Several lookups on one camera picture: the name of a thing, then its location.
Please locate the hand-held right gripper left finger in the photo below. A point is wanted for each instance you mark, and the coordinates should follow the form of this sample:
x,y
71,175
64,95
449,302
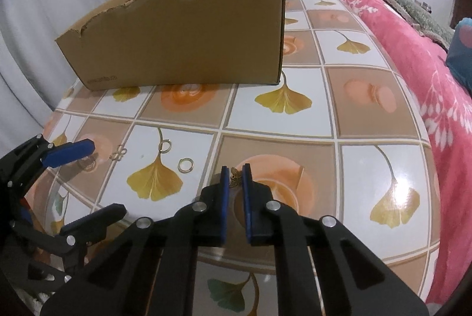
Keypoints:
x,y
224,205

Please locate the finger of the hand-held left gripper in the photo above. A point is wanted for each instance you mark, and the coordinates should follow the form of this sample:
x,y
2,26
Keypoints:
x,y
70,152
92,220

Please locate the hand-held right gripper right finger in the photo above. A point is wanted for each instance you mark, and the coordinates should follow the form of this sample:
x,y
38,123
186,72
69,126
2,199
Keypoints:
x,y
247,205

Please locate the small gold charm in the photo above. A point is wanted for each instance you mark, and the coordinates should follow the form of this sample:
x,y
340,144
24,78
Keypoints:
x,y
235,180

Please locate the brown cardboard box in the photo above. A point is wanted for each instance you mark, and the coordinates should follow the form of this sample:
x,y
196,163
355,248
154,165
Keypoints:
x,y
177,39

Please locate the gold clover earring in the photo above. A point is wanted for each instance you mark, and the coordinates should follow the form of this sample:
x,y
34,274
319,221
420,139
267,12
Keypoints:
x,y
115,155

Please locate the white fluffy towel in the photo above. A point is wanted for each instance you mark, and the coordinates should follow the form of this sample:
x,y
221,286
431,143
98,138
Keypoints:
x,y
35,299

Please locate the tile patterned tablecloth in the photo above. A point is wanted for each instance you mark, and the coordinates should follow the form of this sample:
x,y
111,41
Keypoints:
x,y
280,109

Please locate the white curtain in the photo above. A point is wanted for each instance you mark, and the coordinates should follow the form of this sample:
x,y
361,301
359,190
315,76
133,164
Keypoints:
x,y
37,43

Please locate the pink floral blanket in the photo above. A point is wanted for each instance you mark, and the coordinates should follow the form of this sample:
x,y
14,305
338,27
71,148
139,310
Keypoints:
x,y
435,87

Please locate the blue plush toy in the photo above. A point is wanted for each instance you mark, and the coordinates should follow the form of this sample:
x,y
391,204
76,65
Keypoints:
x,y
461,58

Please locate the small black object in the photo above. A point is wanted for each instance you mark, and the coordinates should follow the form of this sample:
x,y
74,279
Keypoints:
x,y
424,5

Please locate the brown door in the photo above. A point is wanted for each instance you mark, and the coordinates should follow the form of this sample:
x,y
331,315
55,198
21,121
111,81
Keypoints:
x,y
459,2

